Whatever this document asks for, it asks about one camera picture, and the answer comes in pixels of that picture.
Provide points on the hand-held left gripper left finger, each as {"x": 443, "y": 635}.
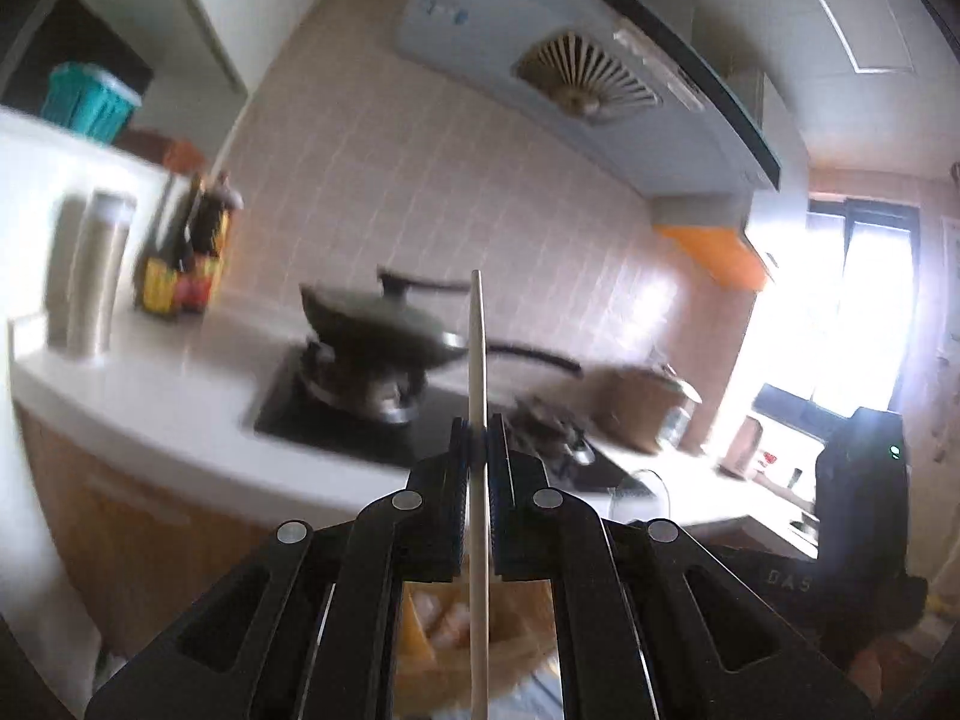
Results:
{"x": 450, "y": 510}

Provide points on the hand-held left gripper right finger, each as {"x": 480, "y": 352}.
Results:
{"x": 506, "y": 510}

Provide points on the yellow plastic utensil basket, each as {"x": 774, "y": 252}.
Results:
{"x": 439, "y": 630}

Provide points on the wooden chopstick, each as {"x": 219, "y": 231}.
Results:
{"x": 478, "y": 360}

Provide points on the person's right hand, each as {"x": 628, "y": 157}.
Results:
{"x": 881, "y": 669}

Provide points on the white electric kettle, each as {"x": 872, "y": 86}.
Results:
{"x": 742, "y": 446}

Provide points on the black gas stove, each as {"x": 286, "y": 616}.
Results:
{"x": 330, "y": 412}

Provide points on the beige rice cooker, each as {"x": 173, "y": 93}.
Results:
{"x": 645, "y": 409}

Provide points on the black wok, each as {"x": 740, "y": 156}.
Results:
{"x": 375, "y": 337}

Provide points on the kitchen window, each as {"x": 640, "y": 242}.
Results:
{"x": 840, "y": 315}

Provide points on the black wok lid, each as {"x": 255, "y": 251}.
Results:
{"x": 390, "y": 307}

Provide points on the wooden kitchen cabinet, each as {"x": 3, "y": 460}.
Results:
{"x": 150, "y": 525}

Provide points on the white kitchen countertop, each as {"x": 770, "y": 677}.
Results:
{"x": 165, "y": 405}

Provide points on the red label sauce bottle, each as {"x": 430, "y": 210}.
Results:
{"x": 210, "y": 240}

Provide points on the dark soy sauce bottle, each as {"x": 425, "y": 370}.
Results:
{"x": 165, "y": 262}

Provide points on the steel thermos flask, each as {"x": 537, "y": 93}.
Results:
{"x": 94, "y": 274}

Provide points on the brown box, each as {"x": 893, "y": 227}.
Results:
{"x": 165, "y": 154}

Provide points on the white range hood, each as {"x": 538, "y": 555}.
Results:
{"x": 570, "y": 37}

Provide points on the teal plastic basket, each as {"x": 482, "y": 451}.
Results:
{"x": 90, "y": 105}

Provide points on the orange wall cabinet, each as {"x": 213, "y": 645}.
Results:
{"x": 712, "y": 247}

